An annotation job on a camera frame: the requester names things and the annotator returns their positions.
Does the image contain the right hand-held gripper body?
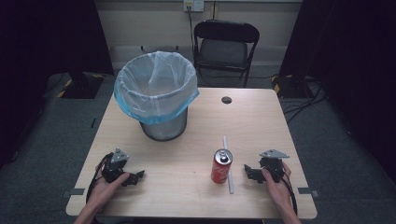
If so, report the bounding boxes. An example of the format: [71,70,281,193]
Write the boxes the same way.
[259,148,290,184]

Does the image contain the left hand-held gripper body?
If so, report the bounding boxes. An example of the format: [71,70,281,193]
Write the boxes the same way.
[101,147,131,184]

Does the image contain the white straw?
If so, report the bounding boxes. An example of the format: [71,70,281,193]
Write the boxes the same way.
[221,134,234,195]

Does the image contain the red drink can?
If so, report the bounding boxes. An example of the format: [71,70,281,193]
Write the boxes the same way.
[210,148,233,185]

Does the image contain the metal mesh trash bin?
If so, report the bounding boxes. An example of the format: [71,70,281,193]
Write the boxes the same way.
[138,106,189,143]

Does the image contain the translucent blue-rimmed bin bag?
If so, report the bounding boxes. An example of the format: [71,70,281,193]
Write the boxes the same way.
[113,50,201,126]

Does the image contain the person's right hand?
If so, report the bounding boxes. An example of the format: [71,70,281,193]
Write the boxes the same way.
[261,161,295,213]

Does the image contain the person's left hand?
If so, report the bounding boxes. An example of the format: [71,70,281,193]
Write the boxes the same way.
[88,172,131,213]

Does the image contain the black stand base striped tape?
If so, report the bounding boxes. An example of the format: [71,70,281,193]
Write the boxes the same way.
[56,70,106,100]
[270,74,314,100]

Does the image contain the black folding chair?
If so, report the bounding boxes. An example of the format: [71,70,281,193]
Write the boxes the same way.
[192,19,261,89]

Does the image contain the dark curtain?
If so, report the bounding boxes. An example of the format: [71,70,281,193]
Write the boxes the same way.
[278,0,396,185]

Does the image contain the left hand-held gripper black cable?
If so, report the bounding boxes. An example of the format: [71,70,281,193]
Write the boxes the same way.
[85,153,110,204]

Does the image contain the hand-held gripper black cable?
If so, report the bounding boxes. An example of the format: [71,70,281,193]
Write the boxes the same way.
[279,169,299,217]
[85,153,110,204]

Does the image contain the right hand-held gripper black cable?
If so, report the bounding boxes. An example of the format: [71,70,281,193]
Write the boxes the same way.
[279,169,299,217]

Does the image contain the black floor cables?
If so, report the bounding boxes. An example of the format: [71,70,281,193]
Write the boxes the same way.
[280,78,329,124]

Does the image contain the black wall power cable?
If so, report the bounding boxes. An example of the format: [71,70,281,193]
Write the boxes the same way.
[186,5,196,54]

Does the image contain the white wall socket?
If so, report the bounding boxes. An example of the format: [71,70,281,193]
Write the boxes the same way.
[183,0,205,13]

